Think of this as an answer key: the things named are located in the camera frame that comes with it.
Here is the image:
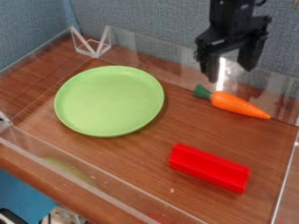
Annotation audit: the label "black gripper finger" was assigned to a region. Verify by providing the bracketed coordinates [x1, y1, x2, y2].
[201, 54, 221, 83]
[238, 35, 267, 72]

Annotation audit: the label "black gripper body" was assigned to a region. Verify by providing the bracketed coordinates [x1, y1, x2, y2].
[195, 0, 273, 61]

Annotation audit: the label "orange toy carrot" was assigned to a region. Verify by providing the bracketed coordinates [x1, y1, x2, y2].
[194, 84, 271, 119]

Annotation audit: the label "green plastic plate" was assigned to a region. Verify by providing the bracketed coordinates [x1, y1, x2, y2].
[54, 66, 165, 137]

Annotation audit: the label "red rectangular block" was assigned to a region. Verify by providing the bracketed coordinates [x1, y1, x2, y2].
[169, 143, 251, 194]

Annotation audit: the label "clear acrylic corner bracket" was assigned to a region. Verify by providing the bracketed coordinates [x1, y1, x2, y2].
[70, 26, 113, 59]

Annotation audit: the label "clear acrylic enclosure walls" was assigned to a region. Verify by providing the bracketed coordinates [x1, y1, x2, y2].
[0, 27, 299, 224]

